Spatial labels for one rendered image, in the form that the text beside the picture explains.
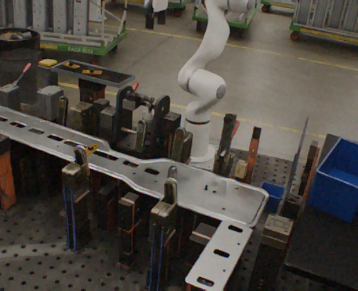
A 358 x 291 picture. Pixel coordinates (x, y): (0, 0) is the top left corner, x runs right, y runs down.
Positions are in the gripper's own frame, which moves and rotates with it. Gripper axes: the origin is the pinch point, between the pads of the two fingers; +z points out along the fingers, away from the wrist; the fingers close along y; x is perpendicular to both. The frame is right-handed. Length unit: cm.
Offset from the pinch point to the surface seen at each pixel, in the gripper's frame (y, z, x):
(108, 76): -7.9, 28.7, -25.2
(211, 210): 35, 45, 41
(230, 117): 12.1, 23.1, 36.5
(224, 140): 10.4, 33.4, 34.9
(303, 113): -306, 145, 35
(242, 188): 18, 45, 46
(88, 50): -275, 119, -230
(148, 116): 6.1, 34.7, 2.8
